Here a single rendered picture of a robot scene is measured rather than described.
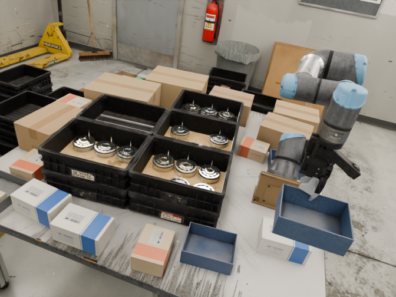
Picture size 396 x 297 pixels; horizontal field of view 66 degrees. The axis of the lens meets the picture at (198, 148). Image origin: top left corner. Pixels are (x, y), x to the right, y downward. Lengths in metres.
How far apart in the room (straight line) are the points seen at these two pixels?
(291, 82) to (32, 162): 1.19
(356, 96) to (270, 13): 3.50
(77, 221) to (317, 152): 0.89
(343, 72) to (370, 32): 3.07
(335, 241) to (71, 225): 0.90
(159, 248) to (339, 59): 0.98
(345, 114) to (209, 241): 0.76
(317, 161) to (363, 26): 3.51
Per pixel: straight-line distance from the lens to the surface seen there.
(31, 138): 1.74
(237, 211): 1.48
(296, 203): 1.04
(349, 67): 1.31
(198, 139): 1.68
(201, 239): 1.33
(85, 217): 1.28
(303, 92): 0.95
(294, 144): 1.50
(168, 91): 2.14
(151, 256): 1.17
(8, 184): 1.63
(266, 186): 1.48
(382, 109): 4.70
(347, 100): 0.85
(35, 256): 2.22
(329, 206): 1.04
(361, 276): 2.52
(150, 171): 1.42
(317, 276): 1.39
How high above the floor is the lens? 1.73
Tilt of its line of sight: 34 degrees down
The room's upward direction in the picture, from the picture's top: 9 degrees clockwise
